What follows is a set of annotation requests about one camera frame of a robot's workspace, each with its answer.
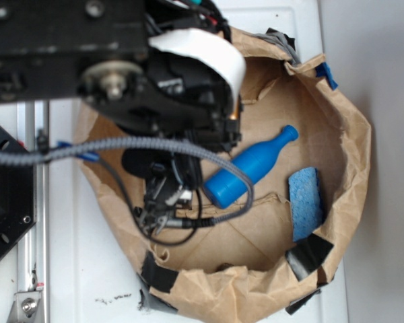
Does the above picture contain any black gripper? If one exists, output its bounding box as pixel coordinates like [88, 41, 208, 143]
[121, 137, 203, 236]

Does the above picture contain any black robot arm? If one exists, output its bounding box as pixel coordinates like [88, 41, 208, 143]
[0, 1, 246, 233]

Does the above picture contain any blue plastic bottle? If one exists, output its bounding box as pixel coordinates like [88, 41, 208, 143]
[203, 125, 299, 209]

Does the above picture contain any brown paper bag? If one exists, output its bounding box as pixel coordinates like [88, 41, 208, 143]
[79, 29, 371, 322]

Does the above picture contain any white plastic tray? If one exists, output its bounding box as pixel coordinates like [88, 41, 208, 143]
[46, 0, 349, 323]

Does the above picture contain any blue sponge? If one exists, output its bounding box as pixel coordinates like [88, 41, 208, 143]
[288, 167, 325, 242]

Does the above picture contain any aluminium rail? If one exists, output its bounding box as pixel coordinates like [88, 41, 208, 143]
[15, 100, 51, 293]

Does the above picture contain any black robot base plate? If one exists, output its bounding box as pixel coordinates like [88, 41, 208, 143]
[0, 117, 38, 271]

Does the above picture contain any grey braided cable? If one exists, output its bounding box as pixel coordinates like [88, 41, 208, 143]
[0, 137, 255, 225]

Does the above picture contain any metal corner bracket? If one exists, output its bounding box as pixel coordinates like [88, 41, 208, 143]
[6, 291, 44, 323]

